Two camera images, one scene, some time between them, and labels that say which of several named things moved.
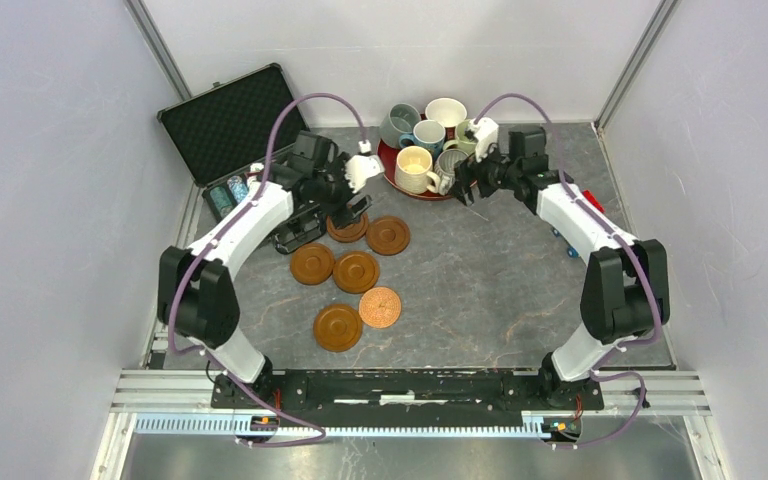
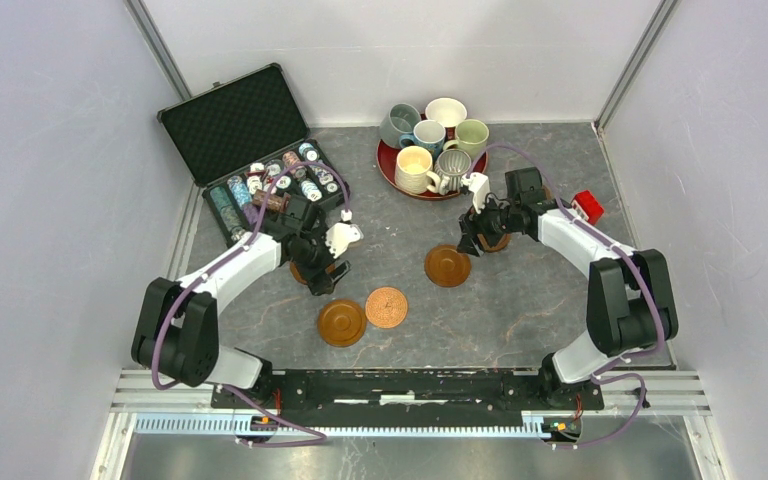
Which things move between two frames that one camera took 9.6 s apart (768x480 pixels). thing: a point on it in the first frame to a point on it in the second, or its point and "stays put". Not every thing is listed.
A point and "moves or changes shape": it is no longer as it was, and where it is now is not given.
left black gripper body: [332, 194] to [315, 256]
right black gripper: [467, 171] to [472, 223]
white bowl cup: [446, 111] stays put
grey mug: [399, 120] stays put
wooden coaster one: [349, 233] moves or changes shape
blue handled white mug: [429, 134] stays put
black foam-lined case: [223, 135] stays put
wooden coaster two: [387, 235] to [447, 267]
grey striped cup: [444, 167] stays put
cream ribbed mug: [413, 175] stays put
